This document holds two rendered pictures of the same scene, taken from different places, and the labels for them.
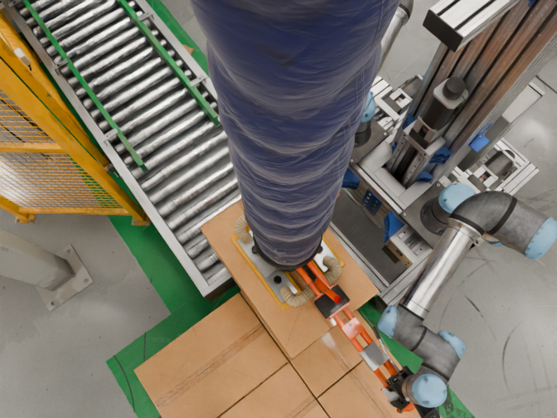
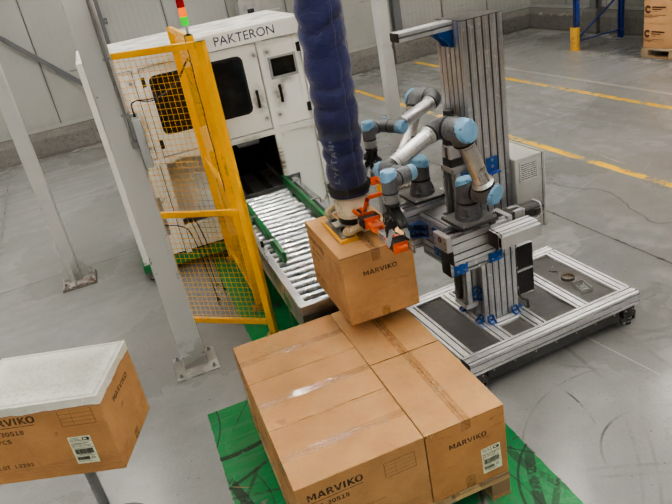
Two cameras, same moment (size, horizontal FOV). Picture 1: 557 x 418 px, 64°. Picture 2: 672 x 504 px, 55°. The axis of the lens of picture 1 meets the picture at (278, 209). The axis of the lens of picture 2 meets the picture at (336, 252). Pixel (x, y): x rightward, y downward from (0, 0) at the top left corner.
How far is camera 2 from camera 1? 2.90 m
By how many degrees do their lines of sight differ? 47
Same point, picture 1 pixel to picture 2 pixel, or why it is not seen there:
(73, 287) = (203, 369)
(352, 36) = not seen: outside the picture
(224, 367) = (301, 348)
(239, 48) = not seen: outside the picture
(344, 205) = (445, 311)
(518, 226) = (448, 120)
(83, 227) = (226, 339)
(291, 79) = not seen: outside the picture
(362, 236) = (457, 328)
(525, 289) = (634, 389)
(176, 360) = (267, 344)
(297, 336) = (347, 252)
